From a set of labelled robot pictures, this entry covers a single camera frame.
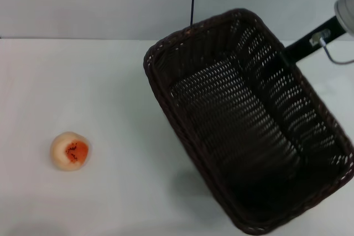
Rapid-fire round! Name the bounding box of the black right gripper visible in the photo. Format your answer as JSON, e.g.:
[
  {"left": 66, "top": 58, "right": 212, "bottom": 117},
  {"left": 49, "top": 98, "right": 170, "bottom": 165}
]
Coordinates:
[{"left": 279, "top": 15, "right": 346, "bottom": 69}]

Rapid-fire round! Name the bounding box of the dark brown wicker basket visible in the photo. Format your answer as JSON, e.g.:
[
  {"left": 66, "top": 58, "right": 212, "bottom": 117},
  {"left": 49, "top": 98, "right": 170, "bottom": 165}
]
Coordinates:
[{"left": 143, "top": 8, "right": 354, "bottom": 234}]

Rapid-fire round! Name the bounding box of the round peach orange bun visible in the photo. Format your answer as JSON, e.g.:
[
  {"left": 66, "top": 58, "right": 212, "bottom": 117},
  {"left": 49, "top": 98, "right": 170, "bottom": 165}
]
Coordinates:
[{"left": 49, "top": 131, "right": 92, "bottom": 171}]

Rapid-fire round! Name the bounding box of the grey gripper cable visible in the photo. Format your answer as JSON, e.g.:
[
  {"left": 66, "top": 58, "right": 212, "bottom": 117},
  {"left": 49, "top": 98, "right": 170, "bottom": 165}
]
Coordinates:
[{"left": 311, "top": 32, "right": 354, "bottom": 64}]

